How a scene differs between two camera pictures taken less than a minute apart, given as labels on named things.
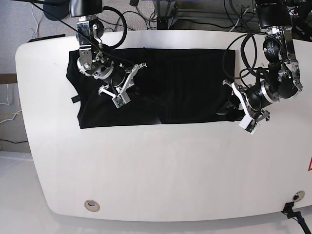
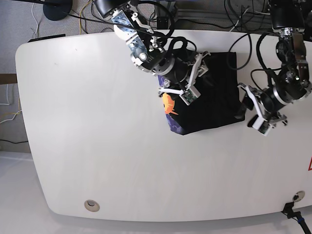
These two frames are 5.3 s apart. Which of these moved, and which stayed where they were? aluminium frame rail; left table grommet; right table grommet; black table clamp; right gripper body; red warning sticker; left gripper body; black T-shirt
Moved: left gripper body; right gripper body; black T-shirt
Stayed: red warning sticker; left table grommet; right table grommet; aluminium frame rail; black table clamp
